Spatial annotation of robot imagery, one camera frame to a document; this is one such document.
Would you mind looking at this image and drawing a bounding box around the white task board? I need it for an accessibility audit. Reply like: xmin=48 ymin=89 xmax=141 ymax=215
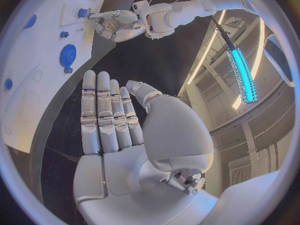
xmin=0 ymin=0 xmax=114 ymax=154

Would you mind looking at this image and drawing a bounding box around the blue cylinder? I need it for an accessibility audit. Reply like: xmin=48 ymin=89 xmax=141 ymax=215
xmin=77 ymin=8 xmax=93 ymax=19

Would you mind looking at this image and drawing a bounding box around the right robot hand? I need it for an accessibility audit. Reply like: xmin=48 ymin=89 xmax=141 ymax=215
xmin=72 ymin=69 xmax=220 ymax=225

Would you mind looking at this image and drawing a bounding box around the glowing light bar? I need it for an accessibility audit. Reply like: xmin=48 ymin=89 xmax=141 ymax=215
xmin=218 ymin=28 xmax=259 ymax=105

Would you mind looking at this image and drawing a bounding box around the blue plug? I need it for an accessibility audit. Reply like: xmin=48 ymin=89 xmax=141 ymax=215
xmin=25 ymin=14 xmax=38 ymax=30

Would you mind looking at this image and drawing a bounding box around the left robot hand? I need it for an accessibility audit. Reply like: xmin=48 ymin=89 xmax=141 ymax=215
xmin=88 ymin=9 xmax=145 ymax=43

